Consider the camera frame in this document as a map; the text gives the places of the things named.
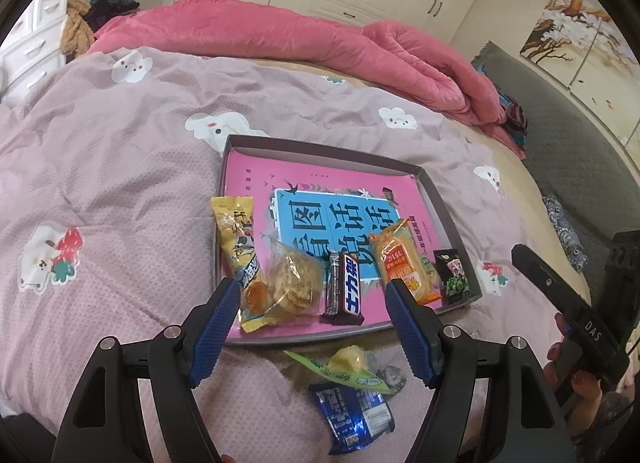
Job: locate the flowering tree wall painting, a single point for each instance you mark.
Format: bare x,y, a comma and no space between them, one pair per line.
575,43

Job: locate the person's right hand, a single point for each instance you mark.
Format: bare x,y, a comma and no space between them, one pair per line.
585,395

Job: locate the grey patterned cloth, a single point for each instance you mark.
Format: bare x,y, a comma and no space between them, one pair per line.
565,233

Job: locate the yellow snack packet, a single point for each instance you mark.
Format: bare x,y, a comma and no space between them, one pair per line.
237,243

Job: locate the lilac printed blanket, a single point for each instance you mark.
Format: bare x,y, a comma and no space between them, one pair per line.
125,168

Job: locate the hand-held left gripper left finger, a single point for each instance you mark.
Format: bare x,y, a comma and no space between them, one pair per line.
215,330

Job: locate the white drawer cabinet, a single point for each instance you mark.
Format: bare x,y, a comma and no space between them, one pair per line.
30,43

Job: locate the dark striped cloth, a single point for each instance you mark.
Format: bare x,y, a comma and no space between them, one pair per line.
515,118

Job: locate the pink quilt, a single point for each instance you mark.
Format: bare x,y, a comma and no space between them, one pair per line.
300,38

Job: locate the blue biscuit packet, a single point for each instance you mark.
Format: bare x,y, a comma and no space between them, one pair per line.
350,418

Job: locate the brown chocolate bar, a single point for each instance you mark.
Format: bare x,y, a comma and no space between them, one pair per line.
345,293

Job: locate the dark green pea packet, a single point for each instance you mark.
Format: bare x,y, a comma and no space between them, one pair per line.
455,278

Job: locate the beige bed sheet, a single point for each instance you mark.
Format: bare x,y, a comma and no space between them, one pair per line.
530,193

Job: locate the clear round cookie packet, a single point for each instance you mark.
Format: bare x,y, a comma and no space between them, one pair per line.
295,278

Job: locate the grey cardboard box tray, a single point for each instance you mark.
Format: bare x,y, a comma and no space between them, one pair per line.
450,223

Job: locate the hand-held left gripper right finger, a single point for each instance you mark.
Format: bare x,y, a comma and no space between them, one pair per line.
410,330

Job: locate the grey padded headboard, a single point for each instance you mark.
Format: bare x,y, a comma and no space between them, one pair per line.
560,143

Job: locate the pink and blue book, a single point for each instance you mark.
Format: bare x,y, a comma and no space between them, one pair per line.
310,178

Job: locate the green clear cake packet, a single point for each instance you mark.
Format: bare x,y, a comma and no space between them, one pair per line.
345,363

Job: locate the brown plush cloth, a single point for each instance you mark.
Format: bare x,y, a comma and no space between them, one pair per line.
75,28

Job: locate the person's right forearm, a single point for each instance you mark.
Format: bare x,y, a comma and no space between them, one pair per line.
615,425

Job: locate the orange cracker pack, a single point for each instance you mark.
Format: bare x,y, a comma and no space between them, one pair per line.
405,263

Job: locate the small dark foil packet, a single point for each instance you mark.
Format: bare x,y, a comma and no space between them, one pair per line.
392,377

